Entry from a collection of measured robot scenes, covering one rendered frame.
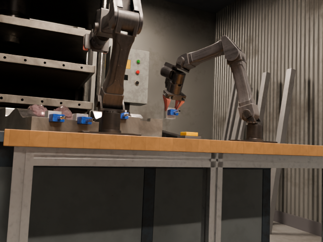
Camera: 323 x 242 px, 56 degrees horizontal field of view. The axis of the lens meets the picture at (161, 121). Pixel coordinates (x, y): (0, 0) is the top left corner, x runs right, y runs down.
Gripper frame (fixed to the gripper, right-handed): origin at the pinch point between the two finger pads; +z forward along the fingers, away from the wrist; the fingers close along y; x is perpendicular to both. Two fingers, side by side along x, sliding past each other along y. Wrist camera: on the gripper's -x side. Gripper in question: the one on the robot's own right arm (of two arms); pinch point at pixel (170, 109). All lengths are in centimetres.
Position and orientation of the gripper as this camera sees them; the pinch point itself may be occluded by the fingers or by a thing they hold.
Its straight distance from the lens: 154.7
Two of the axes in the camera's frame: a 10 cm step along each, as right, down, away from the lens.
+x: 3.2, 4.3, -8.4
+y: -9.2, -0.7, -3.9
